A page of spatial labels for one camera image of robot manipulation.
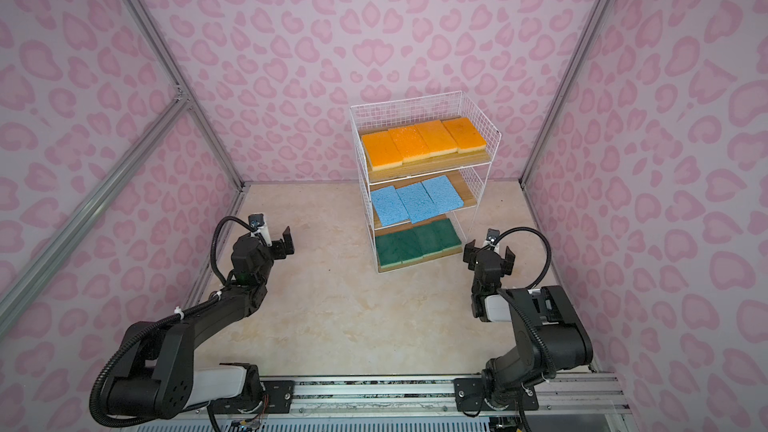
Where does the orange sponge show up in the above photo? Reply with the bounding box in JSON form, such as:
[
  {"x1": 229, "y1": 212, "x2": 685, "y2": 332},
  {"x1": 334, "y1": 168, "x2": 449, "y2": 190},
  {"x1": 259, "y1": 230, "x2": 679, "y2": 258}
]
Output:
[
  {"x1": 388, "y1": 126, "x2": 431, "y2": 163},
  {"x1": 443, "y1": 117, "x2": 487, "y2": 154},
  {"x1": 361, "y1": 131, "x2": 403, "y2": 171},
  {"x1": 415, "y1": 120, "x2": 458, "y2": 157}
]

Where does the blue sponge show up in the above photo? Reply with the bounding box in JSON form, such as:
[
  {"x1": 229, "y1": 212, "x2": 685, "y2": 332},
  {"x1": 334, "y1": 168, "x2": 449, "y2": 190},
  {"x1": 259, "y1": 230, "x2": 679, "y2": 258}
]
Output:
[
  {"x1": 396, "y1": 182, "x2": 439, "y2": 224},
  {"x1": 371, "y1": 186, "x2": 409, "y2": 227},
  {"x1": 422, "y1": 175, "x2": 464, "y2": 214}
]

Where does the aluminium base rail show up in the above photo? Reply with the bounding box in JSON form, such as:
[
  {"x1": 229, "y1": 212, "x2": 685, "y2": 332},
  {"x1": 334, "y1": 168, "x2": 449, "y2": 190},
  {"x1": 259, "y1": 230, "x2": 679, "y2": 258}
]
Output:
[{"x1": 110, "y1": 373, "x2": 640, "y2": 432}]

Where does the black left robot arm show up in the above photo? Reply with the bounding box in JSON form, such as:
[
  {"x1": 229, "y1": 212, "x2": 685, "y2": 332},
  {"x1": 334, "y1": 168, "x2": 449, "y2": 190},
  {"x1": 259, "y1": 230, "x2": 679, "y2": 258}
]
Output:
[{"x1": 88, "y1": 214, "x2": 295, "y2": 429}]

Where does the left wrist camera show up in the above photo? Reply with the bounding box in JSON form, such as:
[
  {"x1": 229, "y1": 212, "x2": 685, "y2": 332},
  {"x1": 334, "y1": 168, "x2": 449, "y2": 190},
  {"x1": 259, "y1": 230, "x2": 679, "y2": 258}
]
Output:
[{"x1": 248, "y1": 213, "x2": 272, "y2": 246}]

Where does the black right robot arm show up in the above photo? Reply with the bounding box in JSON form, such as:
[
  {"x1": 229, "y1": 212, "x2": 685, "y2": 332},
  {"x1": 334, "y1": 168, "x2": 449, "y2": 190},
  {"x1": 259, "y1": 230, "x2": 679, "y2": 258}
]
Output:
[{"x1": 453, "y1": 226, "x2": 594, "y2": 424}]

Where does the white wire wooden shelf rack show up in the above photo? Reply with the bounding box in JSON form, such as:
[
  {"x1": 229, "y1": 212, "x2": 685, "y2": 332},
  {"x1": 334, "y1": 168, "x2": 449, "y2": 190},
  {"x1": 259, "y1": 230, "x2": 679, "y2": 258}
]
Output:
[{"x1": 350, "y1": 91, "x2": 502, "y2": 273}]

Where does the green sponge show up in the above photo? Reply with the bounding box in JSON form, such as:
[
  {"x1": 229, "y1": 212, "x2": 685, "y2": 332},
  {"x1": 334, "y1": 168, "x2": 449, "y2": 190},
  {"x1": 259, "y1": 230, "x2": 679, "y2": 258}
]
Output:
[
  {"x1": 413, "y1": 224, "x2": 443, "y2": 257},
  {"x1": 395, "y1": 229, "x2": 424, "y2": 265},
  {"x1": 430, "y1": 218, "x2": 463, "y2": 252},
  {"x1": 375, "y1": 234, "x2": 402, "y2": 272}
]

